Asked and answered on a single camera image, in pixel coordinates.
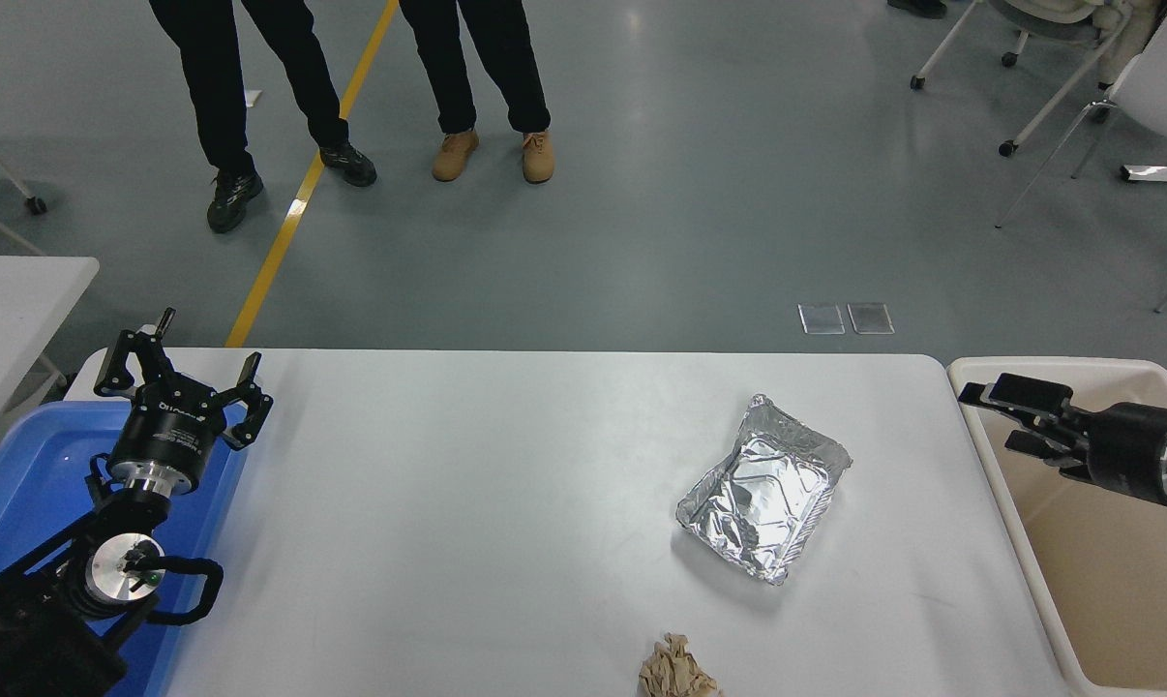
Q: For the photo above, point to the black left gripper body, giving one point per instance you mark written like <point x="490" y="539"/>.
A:
<point x="172" y="431"/>

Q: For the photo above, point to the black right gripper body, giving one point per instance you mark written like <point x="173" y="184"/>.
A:
<point x="1130" y="450"/>

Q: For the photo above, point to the foil tray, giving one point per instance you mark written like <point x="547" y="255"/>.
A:
<point x="758" y="503"/>

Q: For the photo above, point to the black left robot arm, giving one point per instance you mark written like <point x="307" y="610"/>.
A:
<point x="22" y="629"/>

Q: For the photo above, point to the white side table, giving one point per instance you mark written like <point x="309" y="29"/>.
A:
<point x="13" y="310"/>

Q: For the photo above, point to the blue plastic tray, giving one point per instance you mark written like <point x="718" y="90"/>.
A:
<point x="32" y="484"/>

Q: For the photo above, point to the yellow floor tape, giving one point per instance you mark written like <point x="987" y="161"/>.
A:
<point x="274" y="252"/>

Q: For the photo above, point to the large pale bin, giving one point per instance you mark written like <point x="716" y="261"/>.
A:
<point x="1106" y="600"/>

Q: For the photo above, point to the metal floor plate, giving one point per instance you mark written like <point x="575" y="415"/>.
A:
<point x="822" y="319"/>
<point x="871" y="318"/>

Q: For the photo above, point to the chair base with castor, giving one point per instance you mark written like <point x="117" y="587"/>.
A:
<point x="33" y="204"/>

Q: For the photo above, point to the silver metal bar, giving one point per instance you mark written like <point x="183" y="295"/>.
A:
<point x="1160" y="174"/>

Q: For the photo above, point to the person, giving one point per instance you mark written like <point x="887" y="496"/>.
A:
<point x="448" y="58"/>
<point x="206" y="77"/>
<point x="917" y="8"/>

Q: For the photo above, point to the white chair with metal legs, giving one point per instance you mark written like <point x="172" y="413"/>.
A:
<point x="1164" y="92"/>

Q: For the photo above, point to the grey office chair with castors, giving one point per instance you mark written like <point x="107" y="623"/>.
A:
<point x="1038" y="8"/>

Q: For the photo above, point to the crumpled tan paper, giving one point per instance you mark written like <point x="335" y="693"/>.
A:
<point x="675" y="673"/>

